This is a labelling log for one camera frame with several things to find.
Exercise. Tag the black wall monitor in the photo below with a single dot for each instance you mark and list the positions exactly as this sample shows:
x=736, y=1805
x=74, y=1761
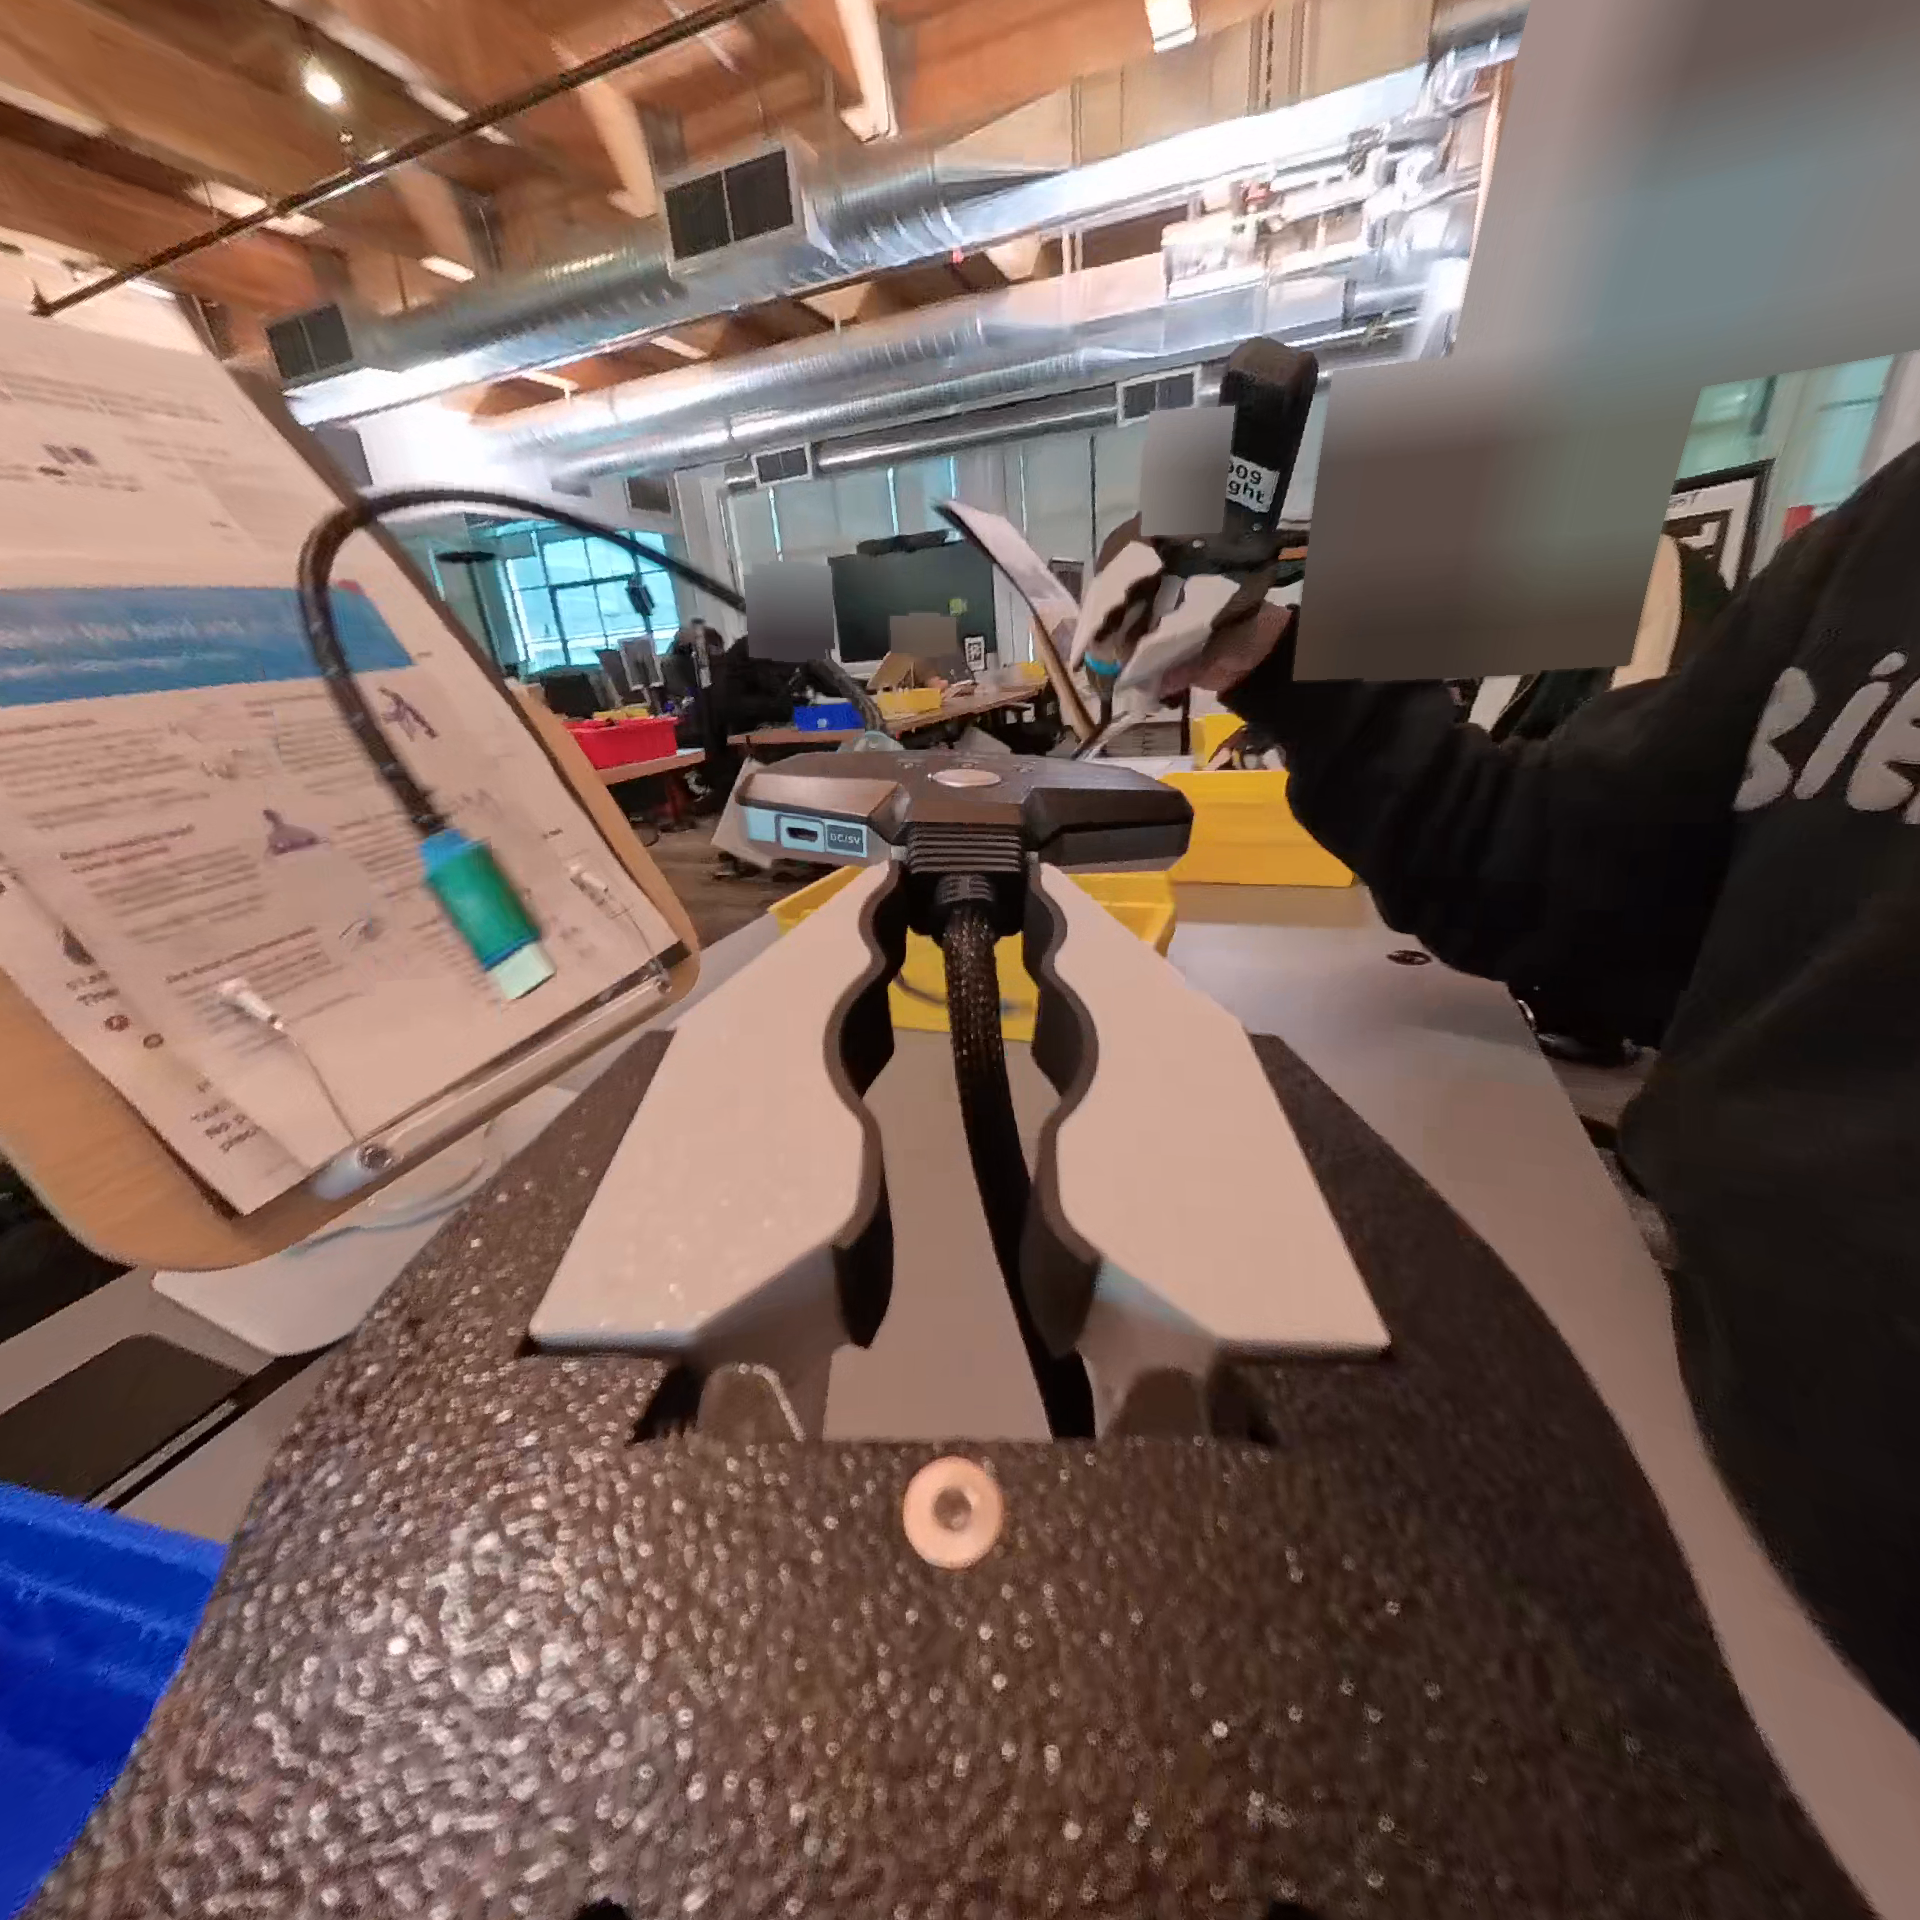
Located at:
x=900, y=598

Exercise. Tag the red plastic bin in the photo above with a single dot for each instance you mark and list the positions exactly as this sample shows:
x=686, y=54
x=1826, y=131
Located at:
x=625, y=744

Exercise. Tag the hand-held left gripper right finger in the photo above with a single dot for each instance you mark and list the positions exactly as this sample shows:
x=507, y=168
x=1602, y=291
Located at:
x=1213, y=1180

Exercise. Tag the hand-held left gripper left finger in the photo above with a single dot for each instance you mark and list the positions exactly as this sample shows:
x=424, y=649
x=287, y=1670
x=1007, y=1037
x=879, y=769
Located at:
x=719, y=1169

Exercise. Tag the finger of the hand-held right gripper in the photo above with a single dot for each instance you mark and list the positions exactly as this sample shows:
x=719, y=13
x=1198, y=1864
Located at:
x=1118, y=598
x=1183, y=636

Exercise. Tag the person's black hoodie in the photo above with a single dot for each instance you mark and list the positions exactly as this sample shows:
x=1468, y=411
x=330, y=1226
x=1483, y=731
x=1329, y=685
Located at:
x=1803, y=1052

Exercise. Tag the small blue plastic bin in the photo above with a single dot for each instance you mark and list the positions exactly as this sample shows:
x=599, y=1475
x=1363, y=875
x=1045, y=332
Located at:
x=825, y=716

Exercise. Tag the large blue plastic bin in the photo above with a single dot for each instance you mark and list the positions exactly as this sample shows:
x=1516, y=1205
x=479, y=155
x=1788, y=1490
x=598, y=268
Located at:
x=74, y=1680

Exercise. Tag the person's right hand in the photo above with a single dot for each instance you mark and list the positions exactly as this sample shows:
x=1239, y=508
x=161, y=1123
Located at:
x=1255, y=645

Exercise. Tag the instruction sheet on stand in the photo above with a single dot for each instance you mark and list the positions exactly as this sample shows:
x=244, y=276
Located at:
x=87, y=1180

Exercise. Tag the person's right forearm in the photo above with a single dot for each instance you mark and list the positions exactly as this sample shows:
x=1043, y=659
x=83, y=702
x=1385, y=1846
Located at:
x=1470, y=842

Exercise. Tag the small yellow plastic bin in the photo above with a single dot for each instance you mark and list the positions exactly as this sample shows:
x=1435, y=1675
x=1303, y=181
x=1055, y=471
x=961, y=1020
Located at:
x=907, y=702

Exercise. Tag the silver ventilation duct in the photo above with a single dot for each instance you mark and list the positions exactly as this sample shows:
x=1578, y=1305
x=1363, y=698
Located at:
x=900, y=350
x=900, y=193

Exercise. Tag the wooden document stand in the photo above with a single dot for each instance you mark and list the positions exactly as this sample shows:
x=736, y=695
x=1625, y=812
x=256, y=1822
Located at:
x=1035, y=580

